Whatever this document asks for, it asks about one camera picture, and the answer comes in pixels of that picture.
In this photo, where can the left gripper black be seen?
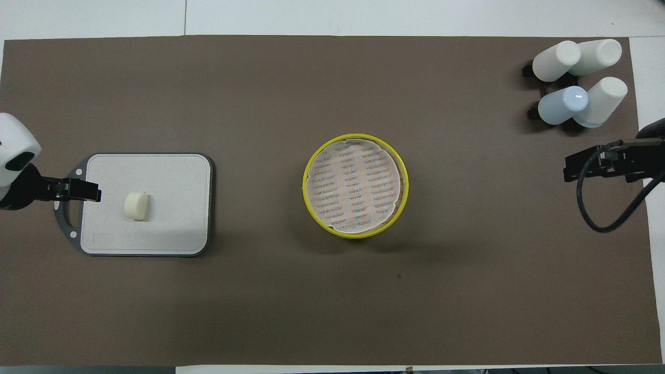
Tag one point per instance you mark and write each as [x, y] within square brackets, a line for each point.
[26, 192]

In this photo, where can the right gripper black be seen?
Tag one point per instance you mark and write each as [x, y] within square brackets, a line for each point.
[639, 158]

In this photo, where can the cream steamed bun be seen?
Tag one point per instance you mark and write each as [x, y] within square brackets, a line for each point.
[136, 206]

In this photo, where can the yellow steamer lid woven top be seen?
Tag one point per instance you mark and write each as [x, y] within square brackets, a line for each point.
[356, 187]

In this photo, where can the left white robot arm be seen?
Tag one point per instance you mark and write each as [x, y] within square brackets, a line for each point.
[15, 135]

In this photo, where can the light blue plastic cup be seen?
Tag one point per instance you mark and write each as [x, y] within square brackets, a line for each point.
[561, 106]

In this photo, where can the white cup bluish rim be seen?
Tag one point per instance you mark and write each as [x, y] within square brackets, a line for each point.
[605, 98]

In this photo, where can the black cup rack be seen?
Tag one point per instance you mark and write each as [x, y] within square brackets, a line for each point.
[533, 113]

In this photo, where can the white plastic cup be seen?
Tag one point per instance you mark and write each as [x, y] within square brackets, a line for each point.
[556, 61]
[600, 54]

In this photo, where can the brown table mat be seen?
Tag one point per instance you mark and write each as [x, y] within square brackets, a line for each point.
[260, 104]

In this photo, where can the white cutting board grey frame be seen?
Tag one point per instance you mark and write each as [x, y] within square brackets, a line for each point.
[150, 228]

